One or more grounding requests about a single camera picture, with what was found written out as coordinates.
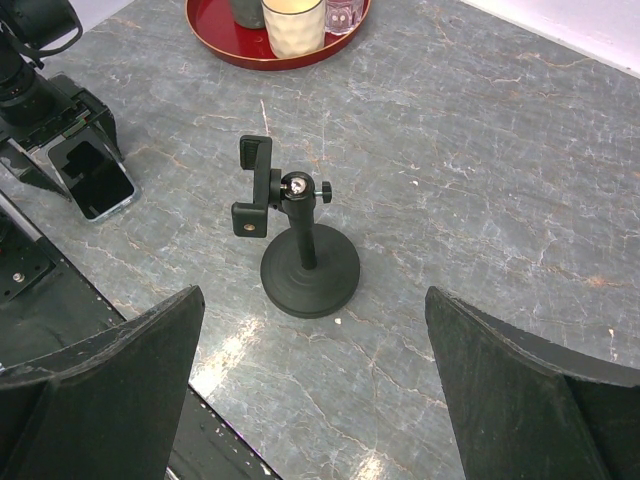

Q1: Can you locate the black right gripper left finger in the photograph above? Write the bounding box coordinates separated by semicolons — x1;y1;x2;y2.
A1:
1;286;205;479

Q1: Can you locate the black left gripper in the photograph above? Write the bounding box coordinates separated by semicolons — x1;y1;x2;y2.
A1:
1;74;124;201

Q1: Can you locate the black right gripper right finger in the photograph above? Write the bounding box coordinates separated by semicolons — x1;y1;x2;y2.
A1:
425;286;639;479

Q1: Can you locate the black smartphone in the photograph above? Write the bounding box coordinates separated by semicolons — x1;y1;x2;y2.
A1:
47;139;136;222

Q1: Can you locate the black phone stand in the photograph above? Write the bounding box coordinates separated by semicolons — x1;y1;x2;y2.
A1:
231;135;361;319

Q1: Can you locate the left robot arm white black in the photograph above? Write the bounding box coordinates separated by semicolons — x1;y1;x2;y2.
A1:
1;1;136;220

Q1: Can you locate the red round tray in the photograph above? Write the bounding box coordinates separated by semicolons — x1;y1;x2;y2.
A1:
185;1;371;71

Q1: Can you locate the dark green cup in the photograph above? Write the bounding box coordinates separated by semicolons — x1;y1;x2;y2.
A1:
230;0;265;30

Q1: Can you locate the cream textured cup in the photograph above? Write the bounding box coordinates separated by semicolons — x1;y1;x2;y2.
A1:
262;0;326;59

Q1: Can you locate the clear glass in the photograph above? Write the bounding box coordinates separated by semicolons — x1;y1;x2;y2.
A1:
325;0;364;36

